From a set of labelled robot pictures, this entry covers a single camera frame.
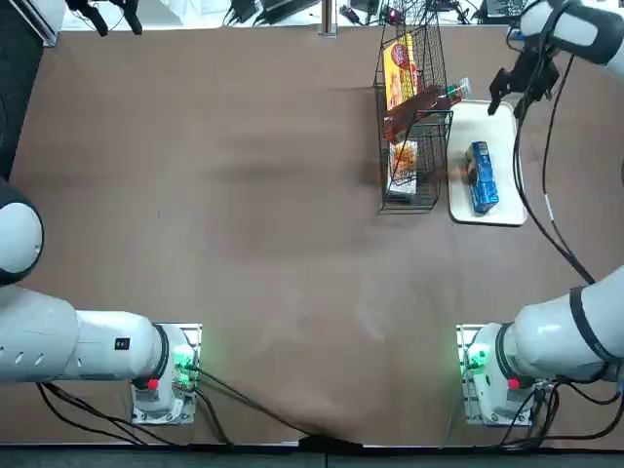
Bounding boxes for aluminium camera post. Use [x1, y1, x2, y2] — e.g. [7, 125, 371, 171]
[319, 0, 339, 38]

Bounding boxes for black wire shelf rack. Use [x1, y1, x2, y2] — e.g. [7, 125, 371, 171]
[372, 0, 454, 215]

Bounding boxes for small black power adapter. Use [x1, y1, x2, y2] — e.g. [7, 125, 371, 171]
[228, 0, 264, 25]

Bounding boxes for black cable with white tag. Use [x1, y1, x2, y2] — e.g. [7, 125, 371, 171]
[540, 53, 599, 287]

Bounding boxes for tangled black desk cables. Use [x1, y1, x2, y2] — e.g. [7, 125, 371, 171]
[335, 0, 488, 25]

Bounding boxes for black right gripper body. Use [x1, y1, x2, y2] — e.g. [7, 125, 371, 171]
[506, 48, 561, 101]

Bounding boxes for yellow Nabati wafer box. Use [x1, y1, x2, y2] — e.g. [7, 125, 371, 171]
[382, 32, 424, 111]

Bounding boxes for white Franzzi biscuit box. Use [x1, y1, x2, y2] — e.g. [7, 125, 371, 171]
[387, 139, 421, 197]

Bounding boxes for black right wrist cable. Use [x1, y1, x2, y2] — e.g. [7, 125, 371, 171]
[511, 97, 594, 284]

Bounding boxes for black right base cables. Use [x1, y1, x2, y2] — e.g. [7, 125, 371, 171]
[438, 377, 624, 449]

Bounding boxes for black left base cable loop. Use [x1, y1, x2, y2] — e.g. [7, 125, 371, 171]
[36, 382, 235, 448]

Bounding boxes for blue Oreo cookie box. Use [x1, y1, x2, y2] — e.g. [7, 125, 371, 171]
[463, 140, 501, 215]

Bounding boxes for cream plastic tray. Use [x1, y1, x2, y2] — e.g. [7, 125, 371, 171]
[447, 99, 528, 226]

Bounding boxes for grey power brick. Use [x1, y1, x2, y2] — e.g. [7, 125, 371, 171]
[258, 0, 321, 13]

